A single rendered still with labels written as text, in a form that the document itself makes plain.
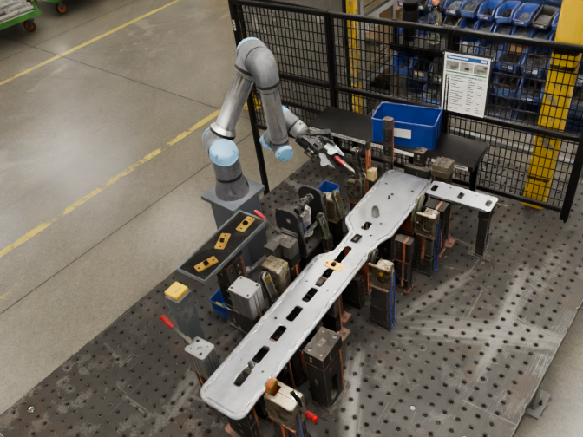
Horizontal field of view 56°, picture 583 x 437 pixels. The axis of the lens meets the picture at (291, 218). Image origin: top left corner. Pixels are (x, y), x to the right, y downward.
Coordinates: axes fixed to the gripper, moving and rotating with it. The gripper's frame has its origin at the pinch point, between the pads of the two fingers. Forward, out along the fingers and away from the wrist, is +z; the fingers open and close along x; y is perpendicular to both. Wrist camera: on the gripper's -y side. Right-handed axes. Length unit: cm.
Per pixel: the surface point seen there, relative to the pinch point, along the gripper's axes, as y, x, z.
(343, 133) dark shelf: -32.9, -18.0, -8.9
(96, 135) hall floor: -73, -266, -203
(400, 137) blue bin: -35.3, 2.3, 13.9
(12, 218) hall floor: 42, -247, -174
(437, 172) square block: -23.5, 10.8, 37.3
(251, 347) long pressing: 94, 0, 24
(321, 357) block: 87, 16, 43
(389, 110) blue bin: -49.1, -1.3, 0.7
